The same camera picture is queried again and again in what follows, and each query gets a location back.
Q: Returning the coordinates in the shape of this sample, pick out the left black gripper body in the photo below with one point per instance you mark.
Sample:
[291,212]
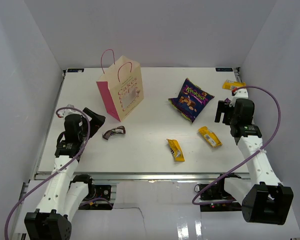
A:
[85,132]

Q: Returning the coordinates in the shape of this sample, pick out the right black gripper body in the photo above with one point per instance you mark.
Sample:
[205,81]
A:
[229,109]

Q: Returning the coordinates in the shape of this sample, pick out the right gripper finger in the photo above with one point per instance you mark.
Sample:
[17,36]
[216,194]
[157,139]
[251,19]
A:
[227,119]
[221,108]

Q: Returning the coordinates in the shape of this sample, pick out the yellow snack packet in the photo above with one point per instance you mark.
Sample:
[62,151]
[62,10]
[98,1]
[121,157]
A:
[210,137]

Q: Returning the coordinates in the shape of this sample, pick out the brown candy wrapper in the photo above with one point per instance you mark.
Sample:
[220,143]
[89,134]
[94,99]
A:
[120,130]

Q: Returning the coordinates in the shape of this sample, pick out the purple Krokant snack bag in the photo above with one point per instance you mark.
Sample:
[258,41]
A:
[191,100]

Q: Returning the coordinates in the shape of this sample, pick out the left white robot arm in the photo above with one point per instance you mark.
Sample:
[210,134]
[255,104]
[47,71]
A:
[52,218]

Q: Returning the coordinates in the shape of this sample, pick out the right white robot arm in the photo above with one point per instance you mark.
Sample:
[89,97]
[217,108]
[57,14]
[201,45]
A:
[266,201]

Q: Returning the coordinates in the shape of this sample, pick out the yellow snack packet far corner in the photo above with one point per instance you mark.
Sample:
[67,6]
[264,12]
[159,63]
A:
[231,85]

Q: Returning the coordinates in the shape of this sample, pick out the left blue table label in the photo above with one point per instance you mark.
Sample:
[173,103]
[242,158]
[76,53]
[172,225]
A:
[75,70]

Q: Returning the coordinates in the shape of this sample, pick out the yellow M&M packet centre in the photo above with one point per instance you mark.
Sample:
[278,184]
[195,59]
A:
[176,150]

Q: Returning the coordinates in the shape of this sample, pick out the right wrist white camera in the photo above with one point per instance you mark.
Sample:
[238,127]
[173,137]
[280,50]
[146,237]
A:
[239,94]

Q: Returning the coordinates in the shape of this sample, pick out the wrist white camera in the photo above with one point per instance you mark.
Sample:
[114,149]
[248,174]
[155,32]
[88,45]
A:
[239,94]
[65,111]

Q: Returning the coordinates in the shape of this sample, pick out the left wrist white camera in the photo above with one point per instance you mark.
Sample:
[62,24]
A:
[65,111]

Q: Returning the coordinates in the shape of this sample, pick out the paper bag with pink handles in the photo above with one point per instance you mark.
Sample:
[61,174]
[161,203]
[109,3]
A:
[121,87]

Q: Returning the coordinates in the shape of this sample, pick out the aluminium table front rail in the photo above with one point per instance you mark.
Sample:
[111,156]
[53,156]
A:
[150,176]

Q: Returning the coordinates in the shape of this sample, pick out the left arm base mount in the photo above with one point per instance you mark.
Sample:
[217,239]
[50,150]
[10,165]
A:
[97,198]

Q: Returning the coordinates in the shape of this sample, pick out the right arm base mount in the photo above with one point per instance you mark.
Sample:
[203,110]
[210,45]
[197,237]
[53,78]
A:
[216,194]

